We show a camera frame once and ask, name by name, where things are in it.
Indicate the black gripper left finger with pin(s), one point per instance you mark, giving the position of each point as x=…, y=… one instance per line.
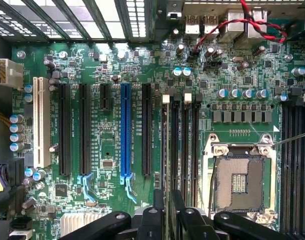
x=152, y=225

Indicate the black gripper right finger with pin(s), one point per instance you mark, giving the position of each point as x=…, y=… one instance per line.
x=192, y=225

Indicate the silver locking lever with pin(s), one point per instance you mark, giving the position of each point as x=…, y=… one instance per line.
x=212, y=187
x=292, y=138

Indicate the CPU socket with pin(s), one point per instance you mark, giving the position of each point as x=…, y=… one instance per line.
x=240, y=180

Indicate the silver chipset heatsink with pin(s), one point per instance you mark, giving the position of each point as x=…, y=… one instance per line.
x=75, y=222

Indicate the green motherboard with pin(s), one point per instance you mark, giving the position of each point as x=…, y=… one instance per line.
x=112, y=140

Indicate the long black expansion slot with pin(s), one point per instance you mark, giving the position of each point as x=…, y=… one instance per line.
x=147, y=130
x=85, y=130
x=65, y=130

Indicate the blue expansion slot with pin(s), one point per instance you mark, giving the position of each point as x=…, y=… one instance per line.
x=125, y=130

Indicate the black SATA port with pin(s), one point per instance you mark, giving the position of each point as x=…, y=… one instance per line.
x=21, y=222

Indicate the short black expansion slot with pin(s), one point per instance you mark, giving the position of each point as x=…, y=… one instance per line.
x=105, y=97

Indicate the white expansion slot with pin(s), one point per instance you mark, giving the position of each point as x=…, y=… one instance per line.
x=41, y=122

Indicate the large metal port block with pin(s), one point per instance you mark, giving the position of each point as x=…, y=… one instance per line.
x=231, y=30
x=261, y=15

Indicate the metal USB port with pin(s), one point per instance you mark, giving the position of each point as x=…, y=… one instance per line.
x=211, y=23
x=192, y=23

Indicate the white power connector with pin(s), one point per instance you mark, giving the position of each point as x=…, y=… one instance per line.
x=7, y=72

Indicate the small metal port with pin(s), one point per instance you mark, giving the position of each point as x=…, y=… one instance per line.
x=173, y=10

